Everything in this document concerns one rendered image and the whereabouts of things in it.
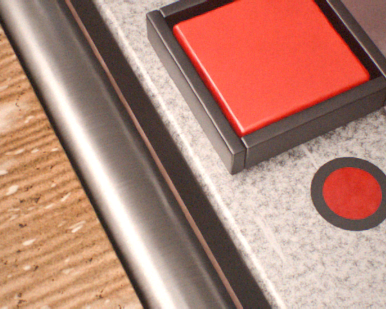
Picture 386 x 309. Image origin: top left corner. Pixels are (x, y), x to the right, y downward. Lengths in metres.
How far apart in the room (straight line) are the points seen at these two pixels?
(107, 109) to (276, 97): 0.07
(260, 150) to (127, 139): 0.05
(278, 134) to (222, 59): 0.04
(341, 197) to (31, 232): 0.12
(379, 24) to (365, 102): 1.26
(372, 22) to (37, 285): 1.35
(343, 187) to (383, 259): 0.03
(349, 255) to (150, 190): 0.08
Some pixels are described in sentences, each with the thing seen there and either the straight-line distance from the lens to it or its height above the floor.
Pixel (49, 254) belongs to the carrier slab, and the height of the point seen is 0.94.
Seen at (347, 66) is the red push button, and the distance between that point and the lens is 0.33.
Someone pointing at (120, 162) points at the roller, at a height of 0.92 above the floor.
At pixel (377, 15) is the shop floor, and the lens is 1.59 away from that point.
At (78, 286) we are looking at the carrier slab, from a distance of 0.27.
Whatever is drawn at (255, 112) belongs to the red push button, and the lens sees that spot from 0.31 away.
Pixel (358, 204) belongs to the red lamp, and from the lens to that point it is 0.31.
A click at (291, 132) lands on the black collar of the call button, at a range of 0.31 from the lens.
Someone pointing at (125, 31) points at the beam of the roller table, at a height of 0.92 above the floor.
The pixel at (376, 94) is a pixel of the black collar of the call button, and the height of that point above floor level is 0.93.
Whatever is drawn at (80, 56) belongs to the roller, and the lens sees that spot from 0.34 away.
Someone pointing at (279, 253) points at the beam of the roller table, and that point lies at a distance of 0.30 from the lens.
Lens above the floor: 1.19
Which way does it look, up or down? 60 degrees down
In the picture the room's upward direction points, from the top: straight up
